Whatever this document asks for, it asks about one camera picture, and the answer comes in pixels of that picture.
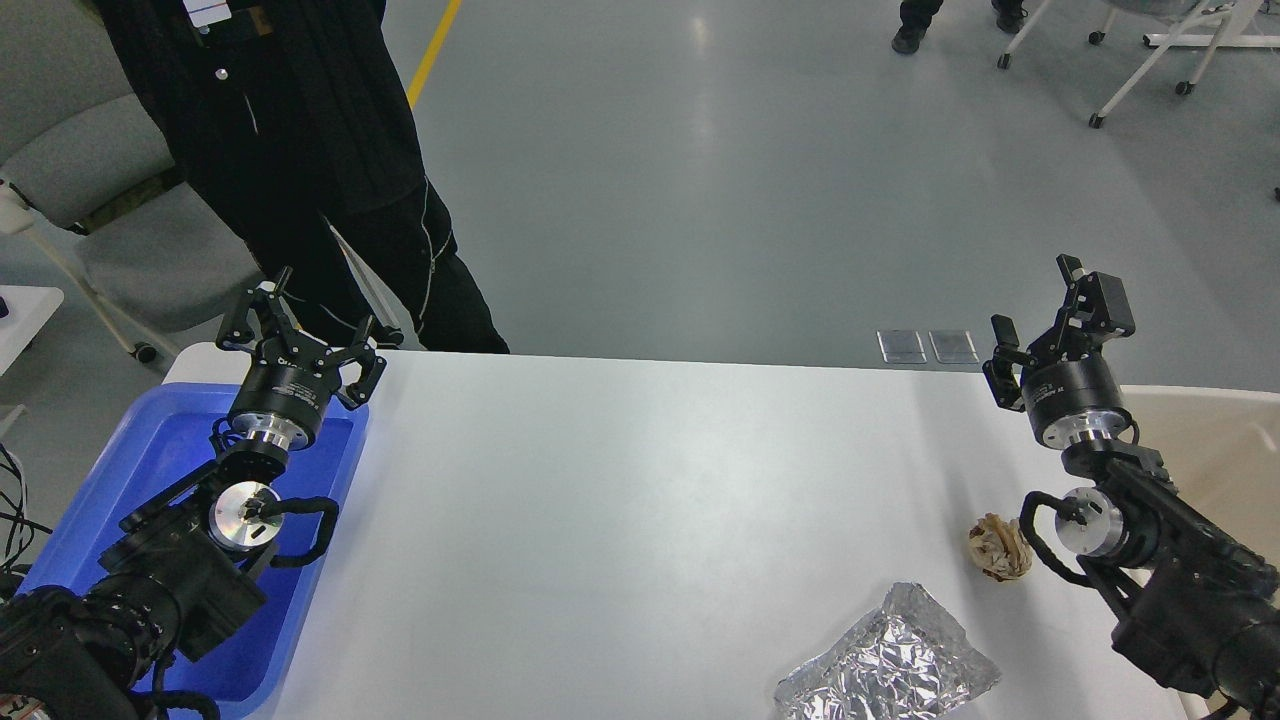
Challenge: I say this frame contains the person in black clothes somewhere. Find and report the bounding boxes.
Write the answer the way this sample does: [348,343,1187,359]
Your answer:
[84,1,509,354]

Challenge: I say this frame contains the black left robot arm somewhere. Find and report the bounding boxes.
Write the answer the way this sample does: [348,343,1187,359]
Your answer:
[3,266,387,719]

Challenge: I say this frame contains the blue plastic tray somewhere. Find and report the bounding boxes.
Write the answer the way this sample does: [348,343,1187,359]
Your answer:
[20,383,369,719]

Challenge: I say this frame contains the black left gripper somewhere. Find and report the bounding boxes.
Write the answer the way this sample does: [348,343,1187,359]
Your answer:
[216,266,387,451]

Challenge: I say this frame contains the metal floor plate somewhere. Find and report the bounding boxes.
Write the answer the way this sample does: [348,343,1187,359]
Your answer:
[876,329,929,365]
[928,331,980,365]

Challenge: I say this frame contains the aluminium foil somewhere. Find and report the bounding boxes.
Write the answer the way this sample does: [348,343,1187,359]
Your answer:
[773,582,1002,719]

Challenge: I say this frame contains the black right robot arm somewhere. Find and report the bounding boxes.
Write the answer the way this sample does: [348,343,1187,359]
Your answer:
[983,254,1279,719]

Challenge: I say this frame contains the grey office chair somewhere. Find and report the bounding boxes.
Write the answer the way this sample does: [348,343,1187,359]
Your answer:
[1,1,262,363]

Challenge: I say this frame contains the white side table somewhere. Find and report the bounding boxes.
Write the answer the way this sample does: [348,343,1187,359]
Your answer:
[1,284,65,375]

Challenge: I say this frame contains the black cables at left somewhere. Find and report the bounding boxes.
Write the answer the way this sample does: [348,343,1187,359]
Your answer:
[0,439,52,577]

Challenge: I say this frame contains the crumpled brown paper ball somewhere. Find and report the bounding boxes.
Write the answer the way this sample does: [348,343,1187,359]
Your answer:
[966,512,1036,582]

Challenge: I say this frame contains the beige plastic bin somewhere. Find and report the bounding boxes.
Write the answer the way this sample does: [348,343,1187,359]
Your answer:
[1124,386,1279,566]

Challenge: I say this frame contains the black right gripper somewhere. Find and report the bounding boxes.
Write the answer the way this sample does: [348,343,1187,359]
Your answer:
[982,254,1137,448]

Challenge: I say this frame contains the white rolling stand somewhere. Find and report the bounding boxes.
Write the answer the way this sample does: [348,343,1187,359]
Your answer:
[996,0,1280,129]

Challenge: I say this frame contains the left metal floor plate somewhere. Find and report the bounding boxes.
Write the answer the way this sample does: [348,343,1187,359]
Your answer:
[876,329,929,365]

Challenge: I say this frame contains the right metal floor plate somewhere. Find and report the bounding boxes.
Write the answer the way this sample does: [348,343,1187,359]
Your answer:
[928,331,980,365]

